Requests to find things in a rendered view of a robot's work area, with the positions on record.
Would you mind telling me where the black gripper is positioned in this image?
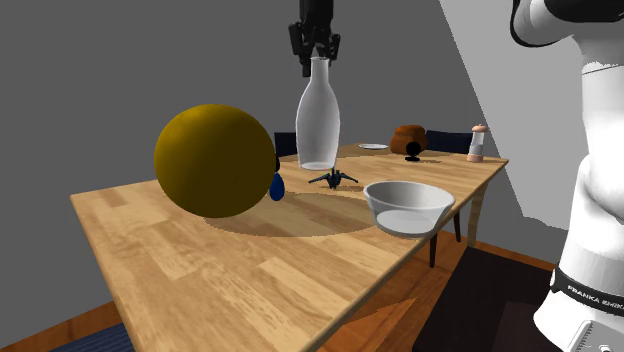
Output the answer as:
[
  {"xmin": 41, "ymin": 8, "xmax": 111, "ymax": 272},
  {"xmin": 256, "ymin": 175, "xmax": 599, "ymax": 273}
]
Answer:
[{"xmin": 287, "ymin": 0, "xmax": 342, "ymax": 79}]

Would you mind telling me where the clear glass carafe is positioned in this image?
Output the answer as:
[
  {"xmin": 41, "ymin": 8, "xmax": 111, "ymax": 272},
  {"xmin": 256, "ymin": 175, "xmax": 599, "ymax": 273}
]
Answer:
[{"xmin": 295, "ymin": 56, "xmax": 342, "ymax": 172}]

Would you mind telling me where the dark blue chair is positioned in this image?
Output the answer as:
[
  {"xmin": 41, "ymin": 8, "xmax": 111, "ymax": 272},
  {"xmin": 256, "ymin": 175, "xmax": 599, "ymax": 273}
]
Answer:
[
  {"xmin": 425, "ymin": 129, "xmax": 475, "ymax": 269},
  {"xmin": 273, "ymin": 131, "xmax": 299, "ymax": 158}
]

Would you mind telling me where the brown round pot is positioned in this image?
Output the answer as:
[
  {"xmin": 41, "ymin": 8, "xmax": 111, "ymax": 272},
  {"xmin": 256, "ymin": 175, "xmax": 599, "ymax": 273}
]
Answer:
[{"xmin": 389, "ymin": 124, "xmax": 429, "ymax": 156}]

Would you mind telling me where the dark blue winged figure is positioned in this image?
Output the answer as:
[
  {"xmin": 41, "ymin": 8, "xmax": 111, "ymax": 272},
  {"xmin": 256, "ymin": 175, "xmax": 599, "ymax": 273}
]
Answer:
[{"xmin": 307, "ymin": 167, "xmax": 360, "ymax": 190}]

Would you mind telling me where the small blue teardrop-shaped object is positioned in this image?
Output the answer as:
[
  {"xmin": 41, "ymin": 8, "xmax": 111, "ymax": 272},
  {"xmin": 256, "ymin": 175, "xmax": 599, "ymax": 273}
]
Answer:
[{"xmin": 268, "ymin": 170, "xmax": 286, "ymax": 203}]

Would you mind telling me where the large olive yellow ball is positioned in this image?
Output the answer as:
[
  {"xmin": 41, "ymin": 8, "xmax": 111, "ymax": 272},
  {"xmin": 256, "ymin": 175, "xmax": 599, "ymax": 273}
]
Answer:
[{"xmin": 153, "ymin": 103, "xmax": 278, "ymax": 219}]

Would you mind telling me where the white bowl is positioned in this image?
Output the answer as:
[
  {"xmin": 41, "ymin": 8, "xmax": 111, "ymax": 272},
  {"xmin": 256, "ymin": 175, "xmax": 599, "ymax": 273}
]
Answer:
[{"xmin": 362, "ymin": 180, "xmax": 457, "ymax": 239}]

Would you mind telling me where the pink and clear grinder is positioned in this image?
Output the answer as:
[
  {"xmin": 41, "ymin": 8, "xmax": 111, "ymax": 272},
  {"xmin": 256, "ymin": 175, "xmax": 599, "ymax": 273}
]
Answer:
[{"xmin": 466, "ymin": 123, "xmax": 490, "ymax": 164}]

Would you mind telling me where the light wooden table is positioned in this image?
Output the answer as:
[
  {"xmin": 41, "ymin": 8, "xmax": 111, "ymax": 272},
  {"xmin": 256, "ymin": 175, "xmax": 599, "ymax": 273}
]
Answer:
[{"xmin": 69, "ymin": 142, "xmax": 511, "ymax": 352}]

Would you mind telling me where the dark blue striped rug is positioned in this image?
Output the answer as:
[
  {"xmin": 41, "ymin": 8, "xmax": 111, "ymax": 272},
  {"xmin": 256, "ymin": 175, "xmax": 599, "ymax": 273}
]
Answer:
[{"xmin": 48, "ymin": 322, "xmax": 138, "ymax": 352}]

